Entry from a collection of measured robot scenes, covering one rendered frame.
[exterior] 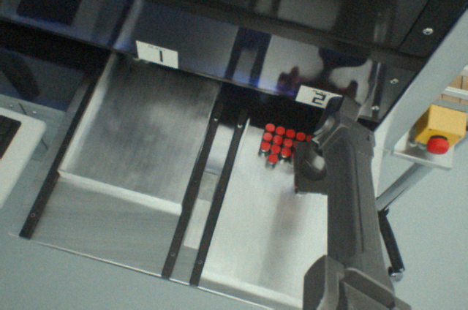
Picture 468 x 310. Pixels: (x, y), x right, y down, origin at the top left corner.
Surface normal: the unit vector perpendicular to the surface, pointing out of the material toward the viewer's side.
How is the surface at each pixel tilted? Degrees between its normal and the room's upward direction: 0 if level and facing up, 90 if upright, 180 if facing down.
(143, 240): 0
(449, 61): 90
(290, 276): 0
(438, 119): 0
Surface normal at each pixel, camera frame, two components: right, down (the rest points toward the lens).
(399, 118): -0.26, 0.87
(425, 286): 0.07, -0.43
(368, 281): -0.16, 0.47
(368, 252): 0.50, -0.70
